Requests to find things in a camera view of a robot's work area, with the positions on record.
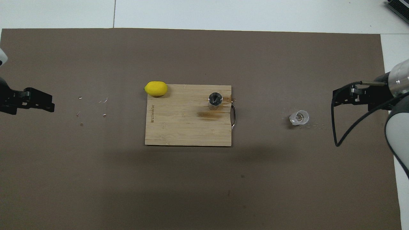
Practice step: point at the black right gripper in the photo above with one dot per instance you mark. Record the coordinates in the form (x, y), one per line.
(377, 95)

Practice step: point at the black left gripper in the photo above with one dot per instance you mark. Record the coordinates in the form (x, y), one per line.
(11, 100)

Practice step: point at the small clear glass cup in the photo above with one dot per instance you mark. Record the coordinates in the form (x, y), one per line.
(299, 117)

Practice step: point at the steel double jigger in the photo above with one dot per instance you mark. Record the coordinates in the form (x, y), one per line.
(215, 99)

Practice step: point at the grey ribbed device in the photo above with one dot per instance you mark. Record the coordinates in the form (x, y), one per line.
(399, 6)

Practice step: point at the yellow lemon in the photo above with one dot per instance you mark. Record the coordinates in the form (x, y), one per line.
(156, 88)

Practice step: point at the bamboo cutting board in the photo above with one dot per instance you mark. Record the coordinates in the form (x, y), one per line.
(179, 127)

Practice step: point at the brown table mat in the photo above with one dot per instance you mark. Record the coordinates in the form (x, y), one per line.
(191, 191)

